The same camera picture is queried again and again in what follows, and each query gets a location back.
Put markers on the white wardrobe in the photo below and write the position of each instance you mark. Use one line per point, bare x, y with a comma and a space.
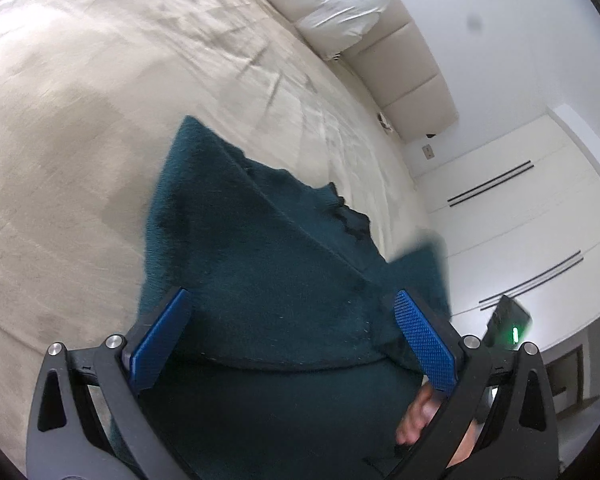
520, 230

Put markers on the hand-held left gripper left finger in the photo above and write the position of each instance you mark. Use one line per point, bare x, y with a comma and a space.
162, 330

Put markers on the teal fleece garment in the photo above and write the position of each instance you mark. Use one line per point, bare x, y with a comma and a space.
260, 270

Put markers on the beige padded headboard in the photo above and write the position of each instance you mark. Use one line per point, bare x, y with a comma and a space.
405, 75

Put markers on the wooden chair frame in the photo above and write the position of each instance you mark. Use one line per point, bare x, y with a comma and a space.
572, 385

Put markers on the bed with beige sheet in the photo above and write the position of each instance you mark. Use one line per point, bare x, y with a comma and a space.
80, 135

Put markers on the wall switch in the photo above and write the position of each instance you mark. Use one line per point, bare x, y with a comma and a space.
428, 151

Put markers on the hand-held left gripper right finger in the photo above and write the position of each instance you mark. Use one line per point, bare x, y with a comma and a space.
425, 340

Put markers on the person's right hand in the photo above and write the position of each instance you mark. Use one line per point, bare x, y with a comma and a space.
417, 420

